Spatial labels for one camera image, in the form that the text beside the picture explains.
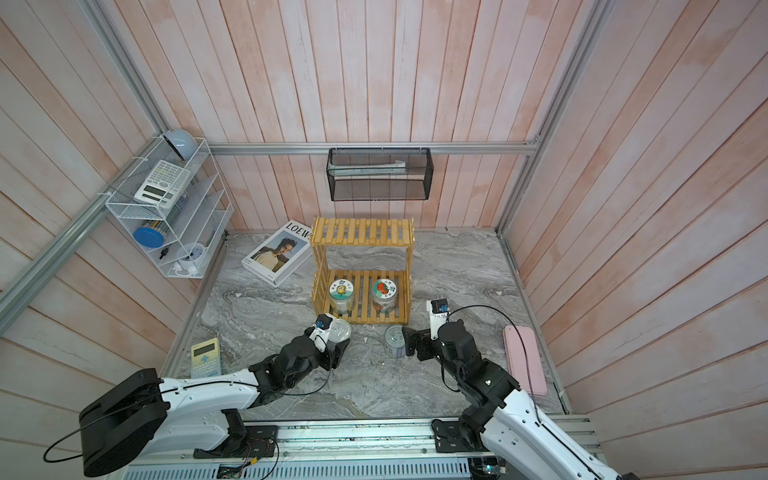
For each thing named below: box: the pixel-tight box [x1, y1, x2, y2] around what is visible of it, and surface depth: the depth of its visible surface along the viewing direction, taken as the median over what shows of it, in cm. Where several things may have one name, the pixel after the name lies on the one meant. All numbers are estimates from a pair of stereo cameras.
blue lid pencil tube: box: [133, 227, 165, 248], surface depth 78 cm
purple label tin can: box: [384, 324, 407, 359], surface depth 86 cm
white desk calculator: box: [133, 160, 191, 210], surface depth 77 cm
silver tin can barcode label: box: [328, 318, 352, 342], surface depth 78 cm
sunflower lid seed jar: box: [328, 278, 355, 315], surface depth 92 cm
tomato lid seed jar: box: [372, 278, 398, 313], surface depth 92 cm
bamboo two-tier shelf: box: [310, 217, 414, 325], surface depth 87 cm
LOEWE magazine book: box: [241, 219, 313, 288], surface depth 110 cm
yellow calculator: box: [190, 338, 221, 379], surface depth 87 cm
